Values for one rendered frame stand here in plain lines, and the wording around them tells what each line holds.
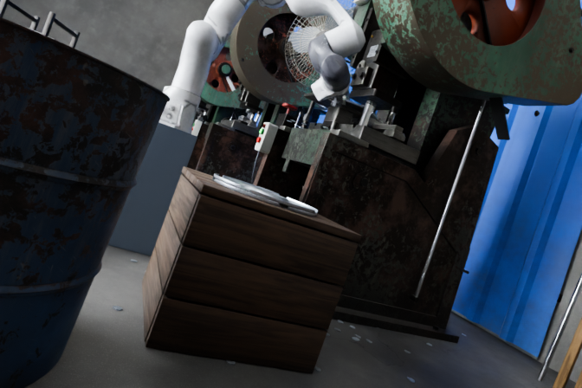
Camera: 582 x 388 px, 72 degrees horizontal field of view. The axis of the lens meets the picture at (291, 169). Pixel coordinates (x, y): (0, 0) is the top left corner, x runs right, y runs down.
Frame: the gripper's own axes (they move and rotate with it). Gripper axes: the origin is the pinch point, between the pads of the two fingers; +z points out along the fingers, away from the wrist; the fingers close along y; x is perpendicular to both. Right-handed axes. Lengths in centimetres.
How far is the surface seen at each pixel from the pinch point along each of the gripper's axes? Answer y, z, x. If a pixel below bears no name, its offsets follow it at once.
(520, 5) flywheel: 55, 4, -52
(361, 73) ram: 15.5, 11.0, -2.6
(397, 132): -6.0, 1.5, -24.6
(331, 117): -6.3, 9.6, 3.2
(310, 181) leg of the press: -34.8, -16.6, -1.6
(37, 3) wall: 99, 390, 592
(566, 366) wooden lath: -69, 22, -113
